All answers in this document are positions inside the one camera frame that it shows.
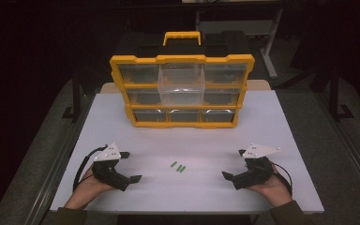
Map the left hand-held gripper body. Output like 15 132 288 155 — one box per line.
91 142 131 192

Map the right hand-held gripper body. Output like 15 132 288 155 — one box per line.
232 142 282 191

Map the clear plastic drawer bin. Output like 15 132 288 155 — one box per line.
157 62 206 107

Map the yellow and black organizer case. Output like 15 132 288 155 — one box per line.
109 30 256 130

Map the person's right hand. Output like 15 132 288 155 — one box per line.
247 163 293 208

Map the person's left hand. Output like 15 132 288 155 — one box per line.
63 167 116 211

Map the black metal stand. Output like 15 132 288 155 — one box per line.
61 66 83 124
328 66 355 123

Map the white desk with metal legs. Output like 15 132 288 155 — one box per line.
194 7 285 80

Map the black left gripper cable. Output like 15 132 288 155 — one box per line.
72 144 109 192

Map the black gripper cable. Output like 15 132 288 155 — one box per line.
72 144 109 192
271 161 294 197

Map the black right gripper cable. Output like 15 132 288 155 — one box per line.
271 161 294 197

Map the aluminium frame rail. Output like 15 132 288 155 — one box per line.
312 92 360 203
27 93 96 225

